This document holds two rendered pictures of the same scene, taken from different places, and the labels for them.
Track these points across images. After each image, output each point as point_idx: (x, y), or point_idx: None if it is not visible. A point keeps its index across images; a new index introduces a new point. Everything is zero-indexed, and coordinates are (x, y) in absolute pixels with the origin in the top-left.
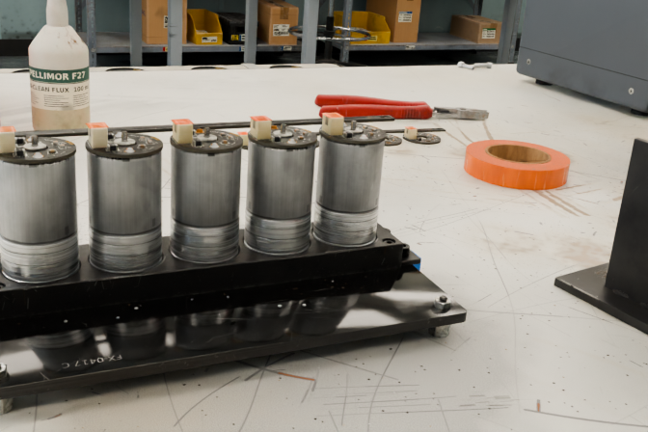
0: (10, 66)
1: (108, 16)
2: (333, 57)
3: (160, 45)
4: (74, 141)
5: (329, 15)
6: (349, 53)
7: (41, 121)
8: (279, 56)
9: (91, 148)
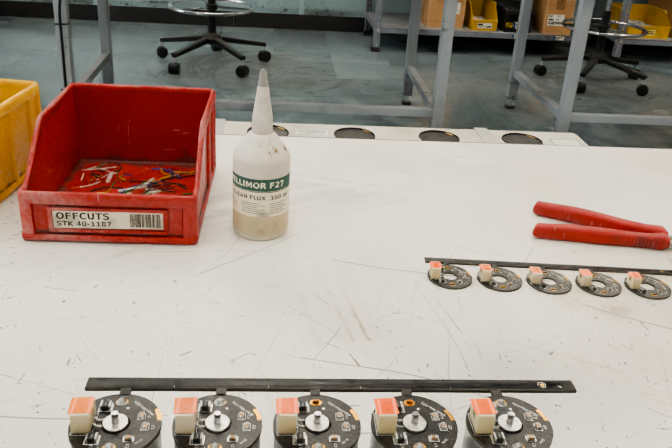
0: (307, 39)
1: None
2: (605, 48)
3: (438, 29)
4: (265, 250)
5: (606, 10)
6: (623, 45)
7: (239, 224)
8: (550, 44)
9: (175, 432)
